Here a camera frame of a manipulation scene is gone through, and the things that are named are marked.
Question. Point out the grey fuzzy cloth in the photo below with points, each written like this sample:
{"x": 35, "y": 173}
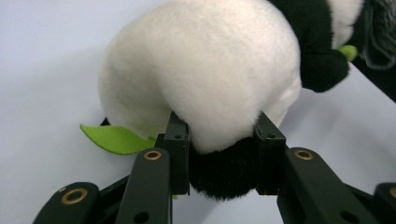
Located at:
{"x": 381, "y": 31}

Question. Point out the black and white panda plush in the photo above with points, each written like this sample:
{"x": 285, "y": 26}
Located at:
{"x": 202, "y": 68}

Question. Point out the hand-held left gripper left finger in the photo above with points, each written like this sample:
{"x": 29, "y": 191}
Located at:
{"x": 179, "y": 155}

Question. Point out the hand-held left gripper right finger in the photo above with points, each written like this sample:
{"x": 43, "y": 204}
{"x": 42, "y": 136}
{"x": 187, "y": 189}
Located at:
{"x": 269, "y": 161}

